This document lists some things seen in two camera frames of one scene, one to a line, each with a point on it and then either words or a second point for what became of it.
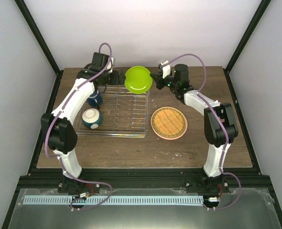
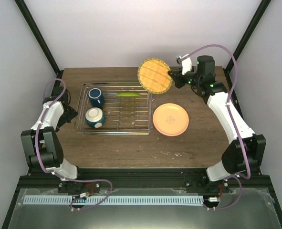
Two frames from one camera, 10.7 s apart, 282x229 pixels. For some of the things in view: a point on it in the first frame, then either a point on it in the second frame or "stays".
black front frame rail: (141, 178) stays
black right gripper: (158, 80) → (177, 78)
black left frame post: (30, 21) stays
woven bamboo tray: (169, 122) → (153, 77)
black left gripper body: (114, 80) → (67, 117)
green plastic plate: (138, 79) → (128, 94)
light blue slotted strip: (113, 200) stays
